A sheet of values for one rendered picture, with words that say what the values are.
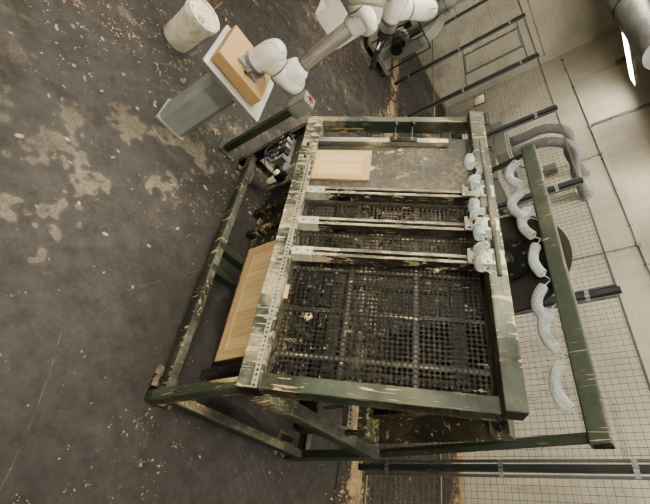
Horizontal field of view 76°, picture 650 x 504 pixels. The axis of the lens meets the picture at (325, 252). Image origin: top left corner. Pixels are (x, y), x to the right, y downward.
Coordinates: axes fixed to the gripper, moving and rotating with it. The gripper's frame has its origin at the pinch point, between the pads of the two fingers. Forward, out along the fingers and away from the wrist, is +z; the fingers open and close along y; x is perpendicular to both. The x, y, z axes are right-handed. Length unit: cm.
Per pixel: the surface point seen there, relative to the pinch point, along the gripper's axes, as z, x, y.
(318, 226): 73, -12, -64
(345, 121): 81, 10, 43
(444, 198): 49, -75, -18
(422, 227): 50, -69, -47
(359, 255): 59, -42, -79
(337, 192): 70, -13, -35
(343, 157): 80, -3, 5
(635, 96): 248, -409, 672
